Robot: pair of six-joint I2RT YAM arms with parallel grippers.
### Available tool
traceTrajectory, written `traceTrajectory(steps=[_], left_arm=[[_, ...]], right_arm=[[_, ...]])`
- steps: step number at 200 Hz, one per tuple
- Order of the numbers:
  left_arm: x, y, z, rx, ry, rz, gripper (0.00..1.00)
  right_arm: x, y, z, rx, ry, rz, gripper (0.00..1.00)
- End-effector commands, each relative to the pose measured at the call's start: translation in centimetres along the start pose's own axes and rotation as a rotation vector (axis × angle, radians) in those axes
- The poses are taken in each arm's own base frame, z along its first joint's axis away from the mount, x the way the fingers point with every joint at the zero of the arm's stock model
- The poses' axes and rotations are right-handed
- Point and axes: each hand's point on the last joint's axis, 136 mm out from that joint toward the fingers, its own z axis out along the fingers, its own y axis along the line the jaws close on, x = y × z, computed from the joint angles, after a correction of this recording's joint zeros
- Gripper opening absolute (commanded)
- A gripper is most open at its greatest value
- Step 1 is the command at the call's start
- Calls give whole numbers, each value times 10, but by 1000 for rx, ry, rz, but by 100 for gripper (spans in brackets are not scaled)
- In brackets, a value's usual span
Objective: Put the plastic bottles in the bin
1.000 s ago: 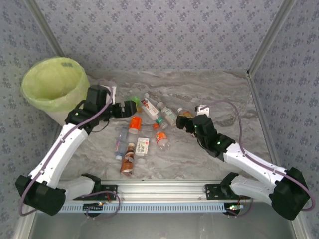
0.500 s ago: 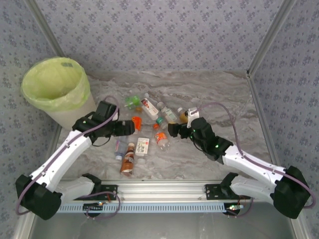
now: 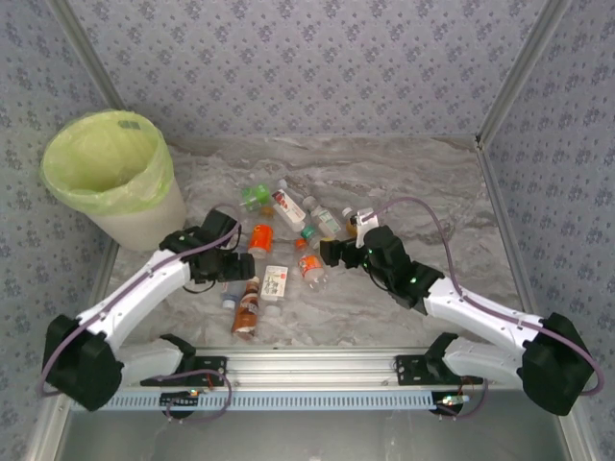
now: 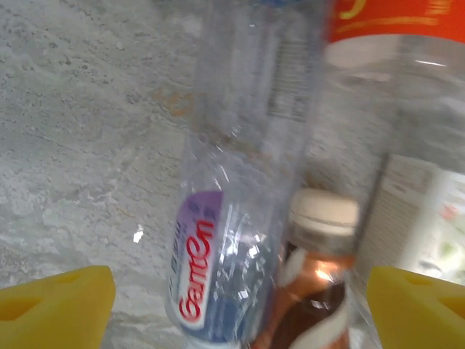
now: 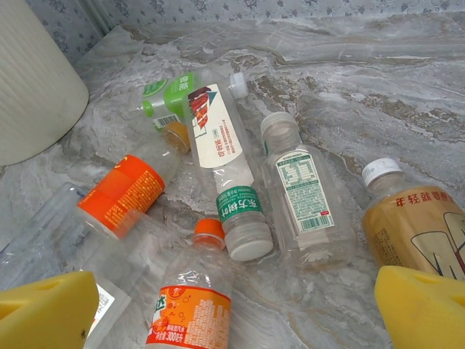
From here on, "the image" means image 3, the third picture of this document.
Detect orange cap printed label bottle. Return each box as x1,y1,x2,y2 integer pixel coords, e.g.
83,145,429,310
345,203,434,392
293,237,331,292

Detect plain orange label bottle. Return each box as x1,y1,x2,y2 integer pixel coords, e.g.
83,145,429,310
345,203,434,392
245,208,276,260

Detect teal label small bottle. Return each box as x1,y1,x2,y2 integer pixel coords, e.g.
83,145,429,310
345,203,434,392
300,224,324,249

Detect green and white label bottle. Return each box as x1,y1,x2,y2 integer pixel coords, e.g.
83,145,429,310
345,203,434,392
301,194,345,240

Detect brown tea bottle white cap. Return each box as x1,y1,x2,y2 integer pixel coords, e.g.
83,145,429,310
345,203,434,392
339,206,364,237

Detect clear bottle blue cap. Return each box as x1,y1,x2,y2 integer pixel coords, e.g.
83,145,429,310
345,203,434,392
219,280,244,308

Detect brown coffee drink bottle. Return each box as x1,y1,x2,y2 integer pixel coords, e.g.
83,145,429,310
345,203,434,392
230,276,264,342

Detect green label plastic bottle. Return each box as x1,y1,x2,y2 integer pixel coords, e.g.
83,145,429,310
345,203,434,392
239,181,273,215

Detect white and red label bottle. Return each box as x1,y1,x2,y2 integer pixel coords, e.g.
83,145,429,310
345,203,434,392
270,178,308,232

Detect white waste bin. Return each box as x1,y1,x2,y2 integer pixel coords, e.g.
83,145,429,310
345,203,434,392
40,109,188,252

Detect green plastic bin liner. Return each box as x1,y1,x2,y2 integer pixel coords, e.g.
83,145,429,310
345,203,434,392
40,109,174,217

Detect white label flat bottle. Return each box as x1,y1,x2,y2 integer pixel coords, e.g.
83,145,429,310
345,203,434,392
258,263,289,318

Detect left controller board with LED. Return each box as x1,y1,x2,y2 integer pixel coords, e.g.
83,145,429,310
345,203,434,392
160,391,202,409

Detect controller board with led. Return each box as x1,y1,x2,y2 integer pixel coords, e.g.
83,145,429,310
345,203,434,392
160,391,202,409
434,392,471,410

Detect right controller board with LED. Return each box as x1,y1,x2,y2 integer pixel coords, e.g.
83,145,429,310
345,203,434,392
434,392,471,410

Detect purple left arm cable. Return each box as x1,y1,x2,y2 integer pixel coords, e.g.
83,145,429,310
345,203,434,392
37,225,244,399

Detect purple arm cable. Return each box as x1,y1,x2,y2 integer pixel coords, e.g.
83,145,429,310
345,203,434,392
37,225,244,399
369,199,605,400

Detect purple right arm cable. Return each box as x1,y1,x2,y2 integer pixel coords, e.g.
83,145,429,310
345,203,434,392
369,199,605,400

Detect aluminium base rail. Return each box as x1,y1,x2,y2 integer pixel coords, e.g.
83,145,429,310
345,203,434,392
114,345,529,388

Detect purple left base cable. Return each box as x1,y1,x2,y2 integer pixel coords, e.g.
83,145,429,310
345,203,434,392
162,359,235,425

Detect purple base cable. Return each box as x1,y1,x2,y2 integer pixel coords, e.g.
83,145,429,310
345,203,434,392
162,359,235,425
434,364,489,422

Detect aluminium table side rail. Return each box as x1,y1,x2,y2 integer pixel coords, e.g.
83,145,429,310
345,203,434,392
475,138,538,311

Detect grey slotted cable duct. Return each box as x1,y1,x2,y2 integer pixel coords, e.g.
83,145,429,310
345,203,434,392
108,389,465,413

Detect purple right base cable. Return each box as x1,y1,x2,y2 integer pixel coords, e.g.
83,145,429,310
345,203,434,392
434,364,489,422

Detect aluminium frame post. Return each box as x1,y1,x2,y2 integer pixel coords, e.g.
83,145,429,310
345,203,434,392
47,0,127,112
475,0,574,145

